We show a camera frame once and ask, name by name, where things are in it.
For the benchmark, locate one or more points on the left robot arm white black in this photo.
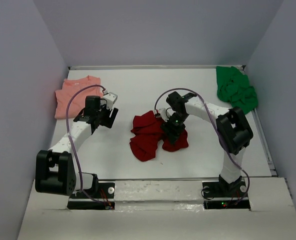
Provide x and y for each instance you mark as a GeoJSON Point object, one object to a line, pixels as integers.
{"type": "Point", "coordinates": [58, 170]}

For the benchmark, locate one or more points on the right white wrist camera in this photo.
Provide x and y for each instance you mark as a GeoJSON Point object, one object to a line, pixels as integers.
{"type": "Point", "coordinates": [162, 113]}

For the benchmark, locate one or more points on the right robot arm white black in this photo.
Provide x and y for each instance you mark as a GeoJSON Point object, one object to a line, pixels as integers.
{"type": "Point", "coordinates": [230, 125]}

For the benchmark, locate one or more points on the dark red t shirt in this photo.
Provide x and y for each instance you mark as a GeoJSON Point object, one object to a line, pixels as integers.
{"type": "Point", "coordinates": [147, 134]}

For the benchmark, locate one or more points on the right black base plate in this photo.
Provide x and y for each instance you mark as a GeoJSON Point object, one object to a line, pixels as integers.
{"type": "Point", "coordinates": [217, 197]}

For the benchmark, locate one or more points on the crumpled green t shirt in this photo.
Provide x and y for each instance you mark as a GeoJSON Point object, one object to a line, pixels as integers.
{"type": "Point", "coordinates": [234, 87]}

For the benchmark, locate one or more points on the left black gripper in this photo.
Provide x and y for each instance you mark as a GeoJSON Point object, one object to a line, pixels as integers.
{"type": "Point", "coordinates": [108, 115]}

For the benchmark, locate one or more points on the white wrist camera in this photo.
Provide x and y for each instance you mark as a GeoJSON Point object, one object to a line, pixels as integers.
{"type": "Point", "coordinates": [110, 99]}
{"type": "Point", "coordinates": [162, 113]}

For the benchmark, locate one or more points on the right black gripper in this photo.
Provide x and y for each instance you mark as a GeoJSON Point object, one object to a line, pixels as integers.
{"type": "Point", "coordinates": [172, 129]}

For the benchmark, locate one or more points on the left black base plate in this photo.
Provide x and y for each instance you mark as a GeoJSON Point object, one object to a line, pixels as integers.
{"type": "Point", "coordinates": [100, 200]}

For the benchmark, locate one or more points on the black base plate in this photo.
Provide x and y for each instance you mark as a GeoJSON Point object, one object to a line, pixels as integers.
{"type": "Point", "coordinates": [217, 197]}
{"type": "Point", "coordinates": [100, 200]}

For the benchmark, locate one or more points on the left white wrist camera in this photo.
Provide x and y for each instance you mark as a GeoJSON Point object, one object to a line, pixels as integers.
{"type": "Point", "coordinates": [110, 99]}

